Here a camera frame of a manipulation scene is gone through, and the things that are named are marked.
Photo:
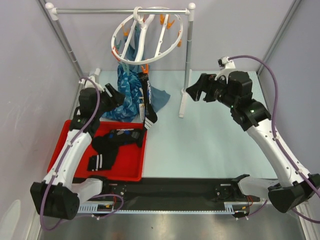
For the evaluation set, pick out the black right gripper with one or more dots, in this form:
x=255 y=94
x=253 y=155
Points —
x=207 y=87

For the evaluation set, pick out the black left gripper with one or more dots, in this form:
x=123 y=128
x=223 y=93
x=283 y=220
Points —
x=116 y=99

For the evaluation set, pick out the black blue sunrise sock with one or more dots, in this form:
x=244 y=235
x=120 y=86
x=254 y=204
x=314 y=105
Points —
x=150 y=116

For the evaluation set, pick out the orange clothes peg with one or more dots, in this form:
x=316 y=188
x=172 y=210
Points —
x=145 y=68

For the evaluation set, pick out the white round clip hanger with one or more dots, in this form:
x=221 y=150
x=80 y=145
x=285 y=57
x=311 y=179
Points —
x=147 y=37

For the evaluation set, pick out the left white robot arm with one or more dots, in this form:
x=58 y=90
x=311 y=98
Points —
x=55 y=196

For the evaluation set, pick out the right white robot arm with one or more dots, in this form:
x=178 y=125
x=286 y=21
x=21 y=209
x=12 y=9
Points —
x=270 y=140

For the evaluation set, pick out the blue shark-print shorts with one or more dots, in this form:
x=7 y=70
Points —
x=130 y=86

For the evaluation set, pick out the teal t-shirt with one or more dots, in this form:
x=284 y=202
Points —
x=159 y=98

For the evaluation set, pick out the black white-striped sock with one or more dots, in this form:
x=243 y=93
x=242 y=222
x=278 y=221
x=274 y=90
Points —
x=107 y=152

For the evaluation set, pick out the red plastic tray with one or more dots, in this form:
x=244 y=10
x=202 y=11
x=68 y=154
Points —
x=129 y=161

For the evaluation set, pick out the white metal clothes rack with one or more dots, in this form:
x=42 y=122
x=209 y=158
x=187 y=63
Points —
x=54 y=13

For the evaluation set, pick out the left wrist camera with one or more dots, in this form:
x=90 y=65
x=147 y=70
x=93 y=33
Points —
x=90 y=82

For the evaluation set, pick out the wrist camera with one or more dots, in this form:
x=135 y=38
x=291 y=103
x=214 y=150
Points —
x=226 y=65
x=90 y=82

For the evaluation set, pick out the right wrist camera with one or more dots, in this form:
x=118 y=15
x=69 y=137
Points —
x=226 y=65

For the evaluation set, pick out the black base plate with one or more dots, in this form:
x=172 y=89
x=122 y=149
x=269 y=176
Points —
x=180 y=194

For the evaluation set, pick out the aluminium frame rail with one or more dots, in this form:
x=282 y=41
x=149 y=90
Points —
x=159 y=194

